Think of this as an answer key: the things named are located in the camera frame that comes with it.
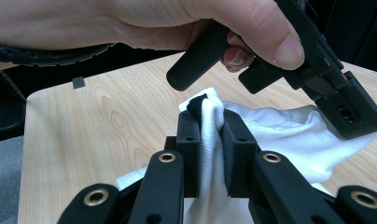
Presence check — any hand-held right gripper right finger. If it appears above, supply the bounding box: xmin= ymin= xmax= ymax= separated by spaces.
xmin=220 ymin=109 xmax=260 ymax=198

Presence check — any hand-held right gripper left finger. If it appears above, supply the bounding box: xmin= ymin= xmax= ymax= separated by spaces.
xmin=164 ymin=110 xmax=200 ymax=199

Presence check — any white printed tank top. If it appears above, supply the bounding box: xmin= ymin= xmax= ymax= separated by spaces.
xmin=115 ymin=87 xmax=377 ymax=224

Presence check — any left hand-held gripper black cable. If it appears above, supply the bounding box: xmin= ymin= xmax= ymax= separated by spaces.
xmin=0 ymin=41 xmax=117 ymax=67

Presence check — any grey table edge tab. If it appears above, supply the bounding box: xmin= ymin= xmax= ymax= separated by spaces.
xmin=72 ymin=77 xmax=86 ymax=91

